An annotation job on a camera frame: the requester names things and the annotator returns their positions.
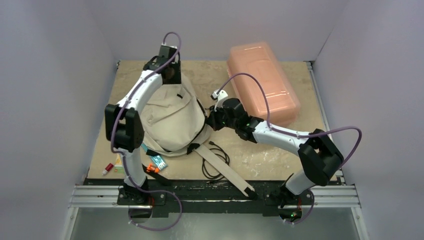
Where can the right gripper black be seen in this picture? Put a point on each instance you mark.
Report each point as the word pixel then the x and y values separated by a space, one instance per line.
pixel 214 118

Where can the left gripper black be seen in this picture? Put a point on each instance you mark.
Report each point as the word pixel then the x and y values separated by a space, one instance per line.
pixel 177 79

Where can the beige backpack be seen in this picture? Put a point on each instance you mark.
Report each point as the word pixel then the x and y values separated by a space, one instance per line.
pixel 174 123

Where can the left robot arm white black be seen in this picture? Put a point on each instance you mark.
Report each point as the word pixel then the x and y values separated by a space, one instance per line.
pixel 123 125

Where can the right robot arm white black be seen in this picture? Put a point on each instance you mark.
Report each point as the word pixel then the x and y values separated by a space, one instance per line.
pixel 318 155

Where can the banana toy card pack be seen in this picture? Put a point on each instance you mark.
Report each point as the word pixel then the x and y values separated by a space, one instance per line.
pixel 118 165

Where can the orange translucent plastic box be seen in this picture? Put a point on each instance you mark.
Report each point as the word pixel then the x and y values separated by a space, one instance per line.
pixel 261 84

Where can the orange small clip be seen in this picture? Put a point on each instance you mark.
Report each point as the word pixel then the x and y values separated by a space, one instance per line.
pixel 151 168

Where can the red white glue stick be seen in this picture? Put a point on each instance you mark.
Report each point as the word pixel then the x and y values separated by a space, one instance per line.
pixel 107 169

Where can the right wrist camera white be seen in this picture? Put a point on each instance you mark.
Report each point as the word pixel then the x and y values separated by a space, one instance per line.
pixel 219 96

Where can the black aluminium base frame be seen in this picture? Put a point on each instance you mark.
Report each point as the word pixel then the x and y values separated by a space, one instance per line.
pixel 198 196

